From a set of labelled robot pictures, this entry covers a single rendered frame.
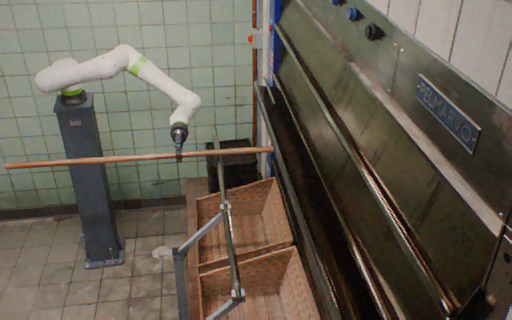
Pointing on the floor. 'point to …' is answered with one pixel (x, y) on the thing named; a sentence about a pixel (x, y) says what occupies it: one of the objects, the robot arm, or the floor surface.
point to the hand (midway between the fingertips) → (178, 154)
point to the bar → (202, 237)
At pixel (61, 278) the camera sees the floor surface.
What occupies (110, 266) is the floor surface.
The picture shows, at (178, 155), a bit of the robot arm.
